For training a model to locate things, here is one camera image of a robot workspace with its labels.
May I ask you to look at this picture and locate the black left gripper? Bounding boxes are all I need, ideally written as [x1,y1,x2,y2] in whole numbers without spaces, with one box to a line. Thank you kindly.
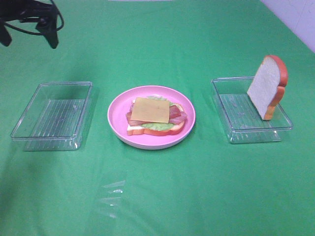
[0,0,59,49]

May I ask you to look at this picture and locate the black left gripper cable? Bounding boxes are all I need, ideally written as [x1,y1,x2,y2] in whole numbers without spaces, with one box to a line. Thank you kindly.
[4,0,65,35]

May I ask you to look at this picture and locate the clear bread container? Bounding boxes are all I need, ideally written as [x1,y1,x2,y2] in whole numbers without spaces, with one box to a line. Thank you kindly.
[211,77,293,144]

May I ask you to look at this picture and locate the toy yellow cheese slice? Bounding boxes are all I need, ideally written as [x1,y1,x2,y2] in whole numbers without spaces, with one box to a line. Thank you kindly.
[130,97,170,123]

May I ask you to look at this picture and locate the toy bacon strip front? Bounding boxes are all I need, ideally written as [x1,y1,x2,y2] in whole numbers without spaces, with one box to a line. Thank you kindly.
[126,105,183,126]

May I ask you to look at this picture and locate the toy bacon strip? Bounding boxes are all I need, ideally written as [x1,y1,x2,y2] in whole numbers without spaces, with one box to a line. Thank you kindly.
[126,105,183,126]
[129,103,188,125]

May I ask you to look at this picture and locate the green tablecloth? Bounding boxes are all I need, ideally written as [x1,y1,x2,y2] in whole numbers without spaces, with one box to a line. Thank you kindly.
[0,0,315,236]

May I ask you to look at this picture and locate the toy lettuce leaf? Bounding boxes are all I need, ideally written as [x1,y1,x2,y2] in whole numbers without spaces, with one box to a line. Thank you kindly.
[140,95,175,131]

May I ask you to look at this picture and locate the pink round plate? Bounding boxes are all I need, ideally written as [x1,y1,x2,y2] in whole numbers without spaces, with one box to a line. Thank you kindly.
[107,86,196,150]

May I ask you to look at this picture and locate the clear plastic film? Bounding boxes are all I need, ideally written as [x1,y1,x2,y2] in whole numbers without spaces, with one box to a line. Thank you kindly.
[93,171,127,219]

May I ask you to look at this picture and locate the toy bread slice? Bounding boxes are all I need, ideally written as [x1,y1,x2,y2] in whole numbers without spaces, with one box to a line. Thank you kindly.
[126,100,187,136]
[247,55,288,120]

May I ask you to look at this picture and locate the clear fillings container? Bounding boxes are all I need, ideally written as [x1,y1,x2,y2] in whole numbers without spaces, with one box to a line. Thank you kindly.
[11,82,93,151]

